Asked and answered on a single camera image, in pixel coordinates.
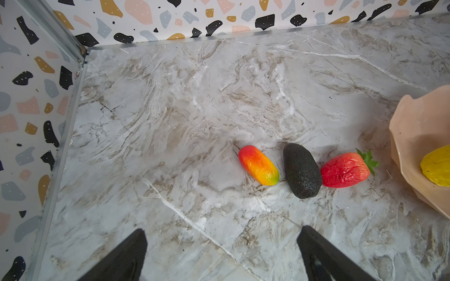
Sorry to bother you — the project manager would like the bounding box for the yellow fake apple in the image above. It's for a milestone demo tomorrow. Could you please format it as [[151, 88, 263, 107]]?
[[420, 145, 450, 187]]

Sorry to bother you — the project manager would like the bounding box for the dark fake avocado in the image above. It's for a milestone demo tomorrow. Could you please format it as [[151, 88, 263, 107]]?
[[283, 144, 322, 199]]

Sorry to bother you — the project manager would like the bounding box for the red fake strawberry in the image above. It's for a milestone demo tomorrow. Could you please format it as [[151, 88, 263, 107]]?
[[320, 149, 379, 189]]

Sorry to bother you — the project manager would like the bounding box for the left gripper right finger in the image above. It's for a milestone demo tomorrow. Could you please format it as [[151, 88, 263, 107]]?
[[296, 226, 374, 281]]

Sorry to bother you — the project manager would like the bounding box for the pink scalloped fruit bowl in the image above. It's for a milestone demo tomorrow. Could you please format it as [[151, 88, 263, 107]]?
[[389, 85, 450, 218]]

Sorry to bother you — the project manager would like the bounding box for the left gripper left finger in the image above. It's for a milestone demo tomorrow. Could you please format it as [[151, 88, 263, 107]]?
[[79, 228, 148, 281]]

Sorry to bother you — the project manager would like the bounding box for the red yellow fake mango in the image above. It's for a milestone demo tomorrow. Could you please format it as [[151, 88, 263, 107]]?
[[238, 145, 280, 186]]

